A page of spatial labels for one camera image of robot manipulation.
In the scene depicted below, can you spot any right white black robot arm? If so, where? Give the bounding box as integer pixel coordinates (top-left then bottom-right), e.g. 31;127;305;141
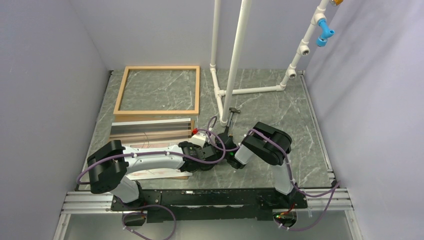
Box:
214;121;296;208

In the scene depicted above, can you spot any printed plant photo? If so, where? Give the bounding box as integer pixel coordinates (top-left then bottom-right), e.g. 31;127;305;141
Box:
123;142;193;181

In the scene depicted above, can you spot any white PVC pipe structure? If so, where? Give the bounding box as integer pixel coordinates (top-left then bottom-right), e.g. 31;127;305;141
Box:
209;0;332;126

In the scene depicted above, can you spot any yellow pipe cap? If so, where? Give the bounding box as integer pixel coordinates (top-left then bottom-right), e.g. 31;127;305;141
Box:
330;0;344;6

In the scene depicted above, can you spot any clear glass pane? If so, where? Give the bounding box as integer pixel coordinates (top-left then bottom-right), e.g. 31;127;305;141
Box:
110;118;192;137

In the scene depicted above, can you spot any wooden picture frame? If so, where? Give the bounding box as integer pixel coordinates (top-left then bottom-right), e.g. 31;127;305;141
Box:
113;65;200;116

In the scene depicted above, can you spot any yellow black screwdriver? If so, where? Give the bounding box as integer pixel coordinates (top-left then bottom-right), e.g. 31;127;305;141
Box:
224;112;234;137

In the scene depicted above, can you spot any brown fibreboard backing panel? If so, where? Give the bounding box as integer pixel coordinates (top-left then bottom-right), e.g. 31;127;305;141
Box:
108;118;194;180

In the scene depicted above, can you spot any black handle hammer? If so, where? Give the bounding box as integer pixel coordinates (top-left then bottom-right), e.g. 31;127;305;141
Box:
224;107;241;135

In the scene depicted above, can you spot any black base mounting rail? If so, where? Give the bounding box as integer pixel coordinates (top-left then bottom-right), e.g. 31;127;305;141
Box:
110;188;308;223

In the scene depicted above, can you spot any blue pipe fitting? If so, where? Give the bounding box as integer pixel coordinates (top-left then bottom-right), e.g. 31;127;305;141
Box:
316;18;335;47

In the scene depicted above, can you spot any aluminium extrusion rail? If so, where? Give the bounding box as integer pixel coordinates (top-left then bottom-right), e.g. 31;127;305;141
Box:
53;191;113;240

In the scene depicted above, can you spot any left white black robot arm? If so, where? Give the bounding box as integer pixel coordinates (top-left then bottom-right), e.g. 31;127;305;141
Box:
87;140;222;210

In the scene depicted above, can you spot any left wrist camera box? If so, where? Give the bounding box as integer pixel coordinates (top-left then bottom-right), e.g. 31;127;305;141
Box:
189;128;207;148

